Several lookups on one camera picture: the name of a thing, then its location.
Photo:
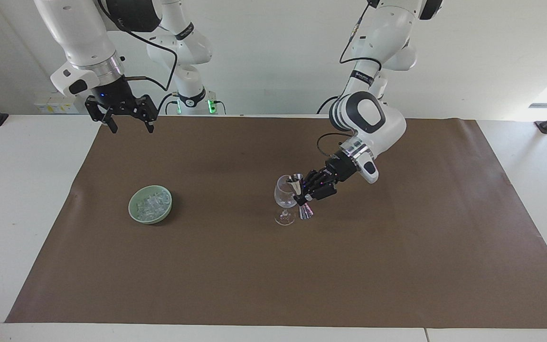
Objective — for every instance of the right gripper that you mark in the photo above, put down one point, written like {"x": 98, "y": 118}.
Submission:
{"x": 114, "y": 97}

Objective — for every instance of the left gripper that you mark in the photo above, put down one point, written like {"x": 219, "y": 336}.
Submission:
{"x": 341, "y": 168}

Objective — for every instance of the silver metal jigger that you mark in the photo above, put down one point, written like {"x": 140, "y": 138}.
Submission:
{"x": 306, "y": 213}

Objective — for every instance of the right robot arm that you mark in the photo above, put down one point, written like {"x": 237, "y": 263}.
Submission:
{"x": 83, "y": 38}

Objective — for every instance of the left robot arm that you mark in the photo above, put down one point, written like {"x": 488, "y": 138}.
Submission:
{"x": 387, "y": 128}

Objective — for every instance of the clear wine glass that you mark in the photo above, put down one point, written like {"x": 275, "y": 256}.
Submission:
{"x": 283, "y": 195}

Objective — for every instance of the clear ice cube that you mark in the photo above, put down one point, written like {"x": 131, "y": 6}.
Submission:
{"x": 143, "y": 205}
{"x": 157, "y": 202}

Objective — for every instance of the white socket box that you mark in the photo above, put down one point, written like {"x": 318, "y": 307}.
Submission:
{"x": 55, "y": 104}

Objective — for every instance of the light green bowl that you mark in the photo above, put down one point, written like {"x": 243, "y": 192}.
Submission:
{"x": 151, "y": 219}

